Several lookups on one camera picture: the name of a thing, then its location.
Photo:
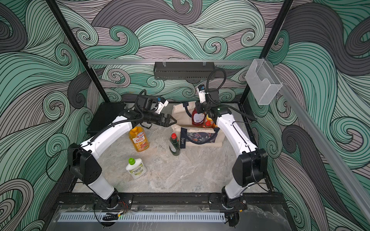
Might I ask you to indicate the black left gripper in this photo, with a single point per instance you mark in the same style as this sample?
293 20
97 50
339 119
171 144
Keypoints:
166 118

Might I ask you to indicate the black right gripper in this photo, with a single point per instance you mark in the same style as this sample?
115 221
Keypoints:
199 108

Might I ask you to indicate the yellow-green soap bottle red cap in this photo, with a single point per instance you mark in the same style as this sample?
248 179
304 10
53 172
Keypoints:
207 124

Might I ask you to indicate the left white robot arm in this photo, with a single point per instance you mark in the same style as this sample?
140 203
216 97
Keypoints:
82 158

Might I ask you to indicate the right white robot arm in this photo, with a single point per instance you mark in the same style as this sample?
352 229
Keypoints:
251 163

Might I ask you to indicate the cream canvas shopping bag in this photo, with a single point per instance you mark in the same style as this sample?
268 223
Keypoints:
190 135

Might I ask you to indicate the large orange soap bottle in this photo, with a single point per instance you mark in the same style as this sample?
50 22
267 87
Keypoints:
138 137

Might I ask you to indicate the dark green bottle red cap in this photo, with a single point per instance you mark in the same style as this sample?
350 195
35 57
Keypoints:
174 145

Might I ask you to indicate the white bottle green cap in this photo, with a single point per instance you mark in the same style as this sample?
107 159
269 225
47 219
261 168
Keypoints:
136 168

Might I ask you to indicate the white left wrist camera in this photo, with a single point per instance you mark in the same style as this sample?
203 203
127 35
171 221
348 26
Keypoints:
161 103

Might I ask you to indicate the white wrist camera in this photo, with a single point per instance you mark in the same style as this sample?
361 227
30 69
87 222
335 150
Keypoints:
201 90
161 103

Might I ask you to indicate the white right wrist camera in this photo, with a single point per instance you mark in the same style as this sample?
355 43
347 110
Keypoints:
201 90

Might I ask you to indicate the clear plastic wall bin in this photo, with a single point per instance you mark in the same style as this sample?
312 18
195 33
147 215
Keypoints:
263 81

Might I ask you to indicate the aluminium wall rail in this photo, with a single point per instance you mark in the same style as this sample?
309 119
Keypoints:
164 61

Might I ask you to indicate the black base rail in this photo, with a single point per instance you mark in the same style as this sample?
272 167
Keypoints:
212 201

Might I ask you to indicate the white slotted cable duct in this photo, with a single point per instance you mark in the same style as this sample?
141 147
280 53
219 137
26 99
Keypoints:
146 217

